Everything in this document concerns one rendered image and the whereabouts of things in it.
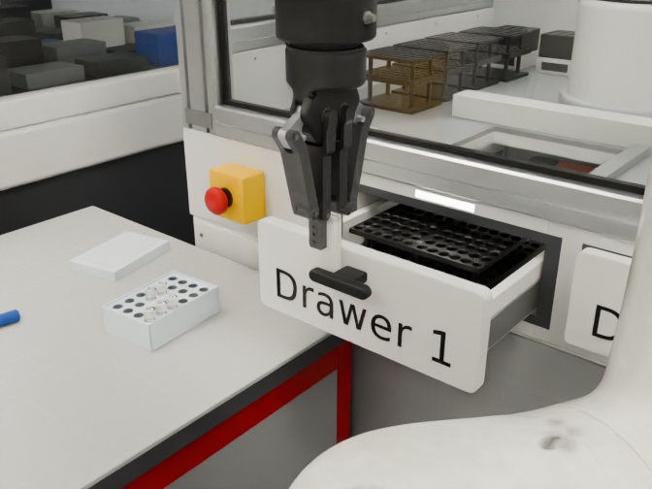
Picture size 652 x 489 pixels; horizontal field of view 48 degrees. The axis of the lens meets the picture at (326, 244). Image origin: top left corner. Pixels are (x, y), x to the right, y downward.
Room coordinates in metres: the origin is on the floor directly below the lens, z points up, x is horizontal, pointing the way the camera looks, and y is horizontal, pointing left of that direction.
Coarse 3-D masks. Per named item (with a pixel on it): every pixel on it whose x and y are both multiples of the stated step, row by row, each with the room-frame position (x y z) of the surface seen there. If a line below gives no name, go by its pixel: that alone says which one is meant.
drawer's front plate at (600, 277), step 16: (576, 256) 0.68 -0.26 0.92; (592, 256) 0.67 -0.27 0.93; (608, 256) 0.67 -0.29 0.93; (624, 256) 0.67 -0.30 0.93; (576, 272) 0.68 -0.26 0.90; (592, 272) 0.67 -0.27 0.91; (608, 272) 0.66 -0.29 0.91; (624, 272) 0.65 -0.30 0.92; (576, 288) 0.68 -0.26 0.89; (592, 288) 0.67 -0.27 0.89; (608, 288) 0.66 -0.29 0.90; (624, 288) 0.65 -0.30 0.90; (576, 304) 0.68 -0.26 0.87; (592, 304) 0.67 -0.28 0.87; (608, 304) 0.66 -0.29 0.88; (576, 320) 0.68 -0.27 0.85; (592, 320) 0.67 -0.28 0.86; (608, 320) 0.66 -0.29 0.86; (576, 336) 0.67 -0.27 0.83; (592, 336) 0.66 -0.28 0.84; (608, 336) 0.65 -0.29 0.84; (608, 352) 0.65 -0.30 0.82
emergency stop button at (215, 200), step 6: (210, 192) 0.96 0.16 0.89; (216, 192) 0.96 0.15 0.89; (222, 192) 0.96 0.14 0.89; (210, 198) 0.96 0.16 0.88; (216, 198) 0.95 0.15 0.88; (222, 198) 0.95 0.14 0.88; (210, 204) 0.96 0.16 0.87; (216, 204) 0.95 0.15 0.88; (222, 204) 0.95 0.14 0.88; (210, 210) 0.96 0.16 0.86; (216, 210) 0.96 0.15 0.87; (222, 210) 0.95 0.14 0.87
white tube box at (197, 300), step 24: (144, 288) 0.85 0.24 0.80; (168, 288) 0.86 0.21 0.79; (192, 288) 0.85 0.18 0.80; (216, 288) 0.85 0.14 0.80; (120, 312) 0.78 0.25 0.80; (168, 312) 0.78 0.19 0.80; (192, 312) 0.81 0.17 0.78; (120, 336) 0.78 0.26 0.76; (144, 336) 0.76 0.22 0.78; (168, 336) 0.78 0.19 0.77
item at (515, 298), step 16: (368, 208) 0.89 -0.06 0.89; (384, 208) 0.91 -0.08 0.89; (352, 224) 0.86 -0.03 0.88; (352, 240) 0.86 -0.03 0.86; (528, 272) 0.70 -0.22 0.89; (496, 288) 0.66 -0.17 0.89; (512, 288) 0.68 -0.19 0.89; (528, 288) 0.70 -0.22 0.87; (496, 304) 0.65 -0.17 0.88; (512, 304) 0.67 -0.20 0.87; (528, 304) 0.70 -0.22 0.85; (496, 320) 0.65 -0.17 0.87; (512, 320) 0.68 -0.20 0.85; (496, 336) 0.65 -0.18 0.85
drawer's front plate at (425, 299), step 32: (288, 224) 0.75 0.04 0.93; (288, 256) 0.74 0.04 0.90; (352, 256) 0.68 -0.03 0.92; (384, 256) 0.67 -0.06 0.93; (288, 288) 0.74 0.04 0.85; (320, 288) 0.71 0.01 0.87; (384, 288) 0.66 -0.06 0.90; (416, 288) 0.63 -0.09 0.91; (448, 288) 0.61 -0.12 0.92; (480, 288) 0.60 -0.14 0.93; (320, 320) 0.71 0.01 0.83; (352, 320) 0.68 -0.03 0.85; (416, 320) 0.63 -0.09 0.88; (448, 320) 0.61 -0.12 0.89; (480, 320) 0.59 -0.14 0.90; (384, 352) 0.65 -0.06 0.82; (416, 352) 0.63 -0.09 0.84; (448, 352) 0.61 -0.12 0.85; (480, 352) 0.59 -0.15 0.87; (480, 384) 0.59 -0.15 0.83
